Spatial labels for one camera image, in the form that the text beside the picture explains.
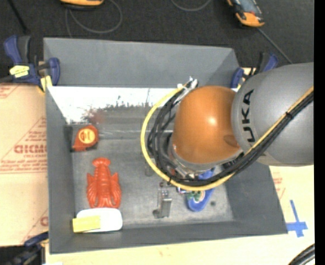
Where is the blue plastic toy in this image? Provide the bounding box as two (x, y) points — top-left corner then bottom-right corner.
(185, 167), (216, 213)

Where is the red toy lobster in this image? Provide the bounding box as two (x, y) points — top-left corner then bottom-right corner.
(85, 157), (123, 210)

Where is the orange tape measure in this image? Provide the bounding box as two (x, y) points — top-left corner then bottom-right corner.
(70, 124), (100, 153)

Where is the grey metal bin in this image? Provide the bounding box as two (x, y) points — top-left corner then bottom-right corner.
(43, 37), (288, 254)

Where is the brown cardboard board, red print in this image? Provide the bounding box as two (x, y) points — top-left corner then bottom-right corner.
(0, 66), (314, 248)

